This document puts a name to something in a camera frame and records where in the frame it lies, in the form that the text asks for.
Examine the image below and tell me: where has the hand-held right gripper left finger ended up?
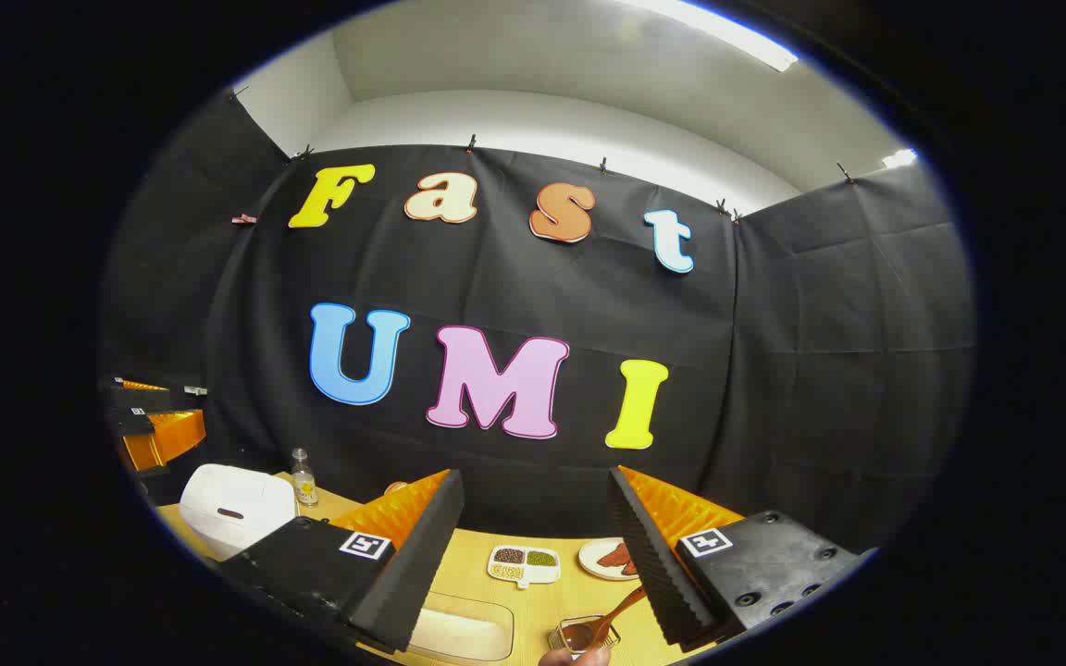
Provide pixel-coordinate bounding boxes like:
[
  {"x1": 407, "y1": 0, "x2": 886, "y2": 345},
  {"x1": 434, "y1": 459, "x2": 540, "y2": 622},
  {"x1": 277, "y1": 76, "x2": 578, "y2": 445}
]
[{"x1": 218, "y1": 469, "x2": 465, "y2": 654}]

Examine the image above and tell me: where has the black backdrop cloth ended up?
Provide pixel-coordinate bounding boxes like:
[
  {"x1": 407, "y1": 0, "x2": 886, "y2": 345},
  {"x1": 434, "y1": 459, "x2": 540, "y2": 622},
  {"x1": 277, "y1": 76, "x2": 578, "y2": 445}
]
[{"x1": 98, "y1": 88, "x2": 976, "y2": 556}]

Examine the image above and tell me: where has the white round plate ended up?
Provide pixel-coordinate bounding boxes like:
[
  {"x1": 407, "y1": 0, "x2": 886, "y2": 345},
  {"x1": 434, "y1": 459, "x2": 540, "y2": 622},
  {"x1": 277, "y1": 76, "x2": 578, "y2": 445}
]
[{"x1": 577, "y1": 537, "x2": 641, "y2": 582}]

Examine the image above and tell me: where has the wire chopstick holder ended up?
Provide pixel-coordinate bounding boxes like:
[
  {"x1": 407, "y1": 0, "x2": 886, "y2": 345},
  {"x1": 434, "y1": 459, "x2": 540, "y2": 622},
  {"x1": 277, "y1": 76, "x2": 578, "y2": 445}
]
[{"x1": 548, "y1": 615, "x2": 622, "y2": 654}]

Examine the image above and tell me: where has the small glass bottle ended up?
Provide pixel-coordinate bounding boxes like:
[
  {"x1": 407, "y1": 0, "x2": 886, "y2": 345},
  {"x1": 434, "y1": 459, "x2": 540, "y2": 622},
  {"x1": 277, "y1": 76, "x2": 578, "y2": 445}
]
[{"x1": 291, "y1": 448, "x2": 319, "y2": 508}]

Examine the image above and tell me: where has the white rice cooker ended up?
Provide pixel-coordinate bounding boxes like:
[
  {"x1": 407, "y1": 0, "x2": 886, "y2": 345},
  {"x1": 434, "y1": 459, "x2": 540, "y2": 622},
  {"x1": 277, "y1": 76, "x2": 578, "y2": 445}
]
[{"x1": 179, "y1": 463, "x2": 298, "y2": 562}]

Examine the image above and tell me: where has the white divided bean dish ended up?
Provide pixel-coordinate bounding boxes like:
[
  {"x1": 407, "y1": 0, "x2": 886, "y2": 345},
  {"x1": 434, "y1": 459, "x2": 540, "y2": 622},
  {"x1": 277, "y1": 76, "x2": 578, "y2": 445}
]
[{"x1": 487, "y1": 545, "x2": 562, "y2": 590}]

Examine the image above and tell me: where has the brown wooden spoon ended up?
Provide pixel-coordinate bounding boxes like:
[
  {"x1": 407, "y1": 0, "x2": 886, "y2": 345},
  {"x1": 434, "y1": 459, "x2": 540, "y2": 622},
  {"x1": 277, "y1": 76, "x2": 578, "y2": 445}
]
[{"x1": 559, "y1": 585, "x2": 649, "y2": 652}]

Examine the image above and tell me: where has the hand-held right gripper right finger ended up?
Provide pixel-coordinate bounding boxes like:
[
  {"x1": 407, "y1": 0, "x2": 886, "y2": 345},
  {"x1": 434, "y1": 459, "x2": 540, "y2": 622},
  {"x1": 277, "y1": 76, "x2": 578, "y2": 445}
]
[{"x1": 609, "y1": 465, "x2": 878, "y2": 653}]

